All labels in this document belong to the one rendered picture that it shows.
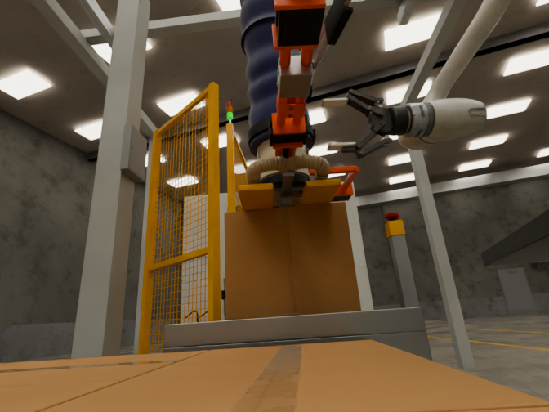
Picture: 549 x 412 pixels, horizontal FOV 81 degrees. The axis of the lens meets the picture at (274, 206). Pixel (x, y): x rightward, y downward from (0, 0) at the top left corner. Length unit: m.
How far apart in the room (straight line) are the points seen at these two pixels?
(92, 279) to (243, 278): 1.09
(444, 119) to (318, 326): 0.63
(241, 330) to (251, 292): 0.13
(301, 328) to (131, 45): 2.19
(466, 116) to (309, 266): 0.58
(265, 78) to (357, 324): 0.81
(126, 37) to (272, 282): 2.11
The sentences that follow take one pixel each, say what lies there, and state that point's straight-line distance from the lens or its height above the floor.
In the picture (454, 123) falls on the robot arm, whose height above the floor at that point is 1.04.
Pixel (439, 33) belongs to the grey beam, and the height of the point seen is 3.10.
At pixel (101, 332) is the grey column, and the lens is 1.88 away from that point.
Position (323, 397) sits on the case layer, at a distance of 0.30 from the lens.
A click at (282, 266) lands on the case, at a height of 0.75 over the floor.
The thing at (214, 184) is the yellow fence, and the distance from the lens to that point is 1.90.
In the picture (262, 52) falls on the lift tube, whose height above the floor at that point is 1.47.
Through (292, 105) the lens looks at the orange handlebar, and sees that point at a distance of 0.74.
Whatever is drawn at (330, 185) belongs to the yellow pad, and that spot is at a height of 0.94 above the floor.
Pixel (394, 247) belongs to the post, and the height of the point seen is 0.87.
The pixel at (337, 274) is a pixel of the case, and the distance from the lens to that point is 1.00.
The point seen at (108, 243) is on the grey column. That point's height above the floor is 1.04.
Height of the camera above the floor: 0.61
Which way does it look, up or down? 19 degrees up
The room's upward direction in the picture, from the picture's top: 4 degrees counter-clockwise
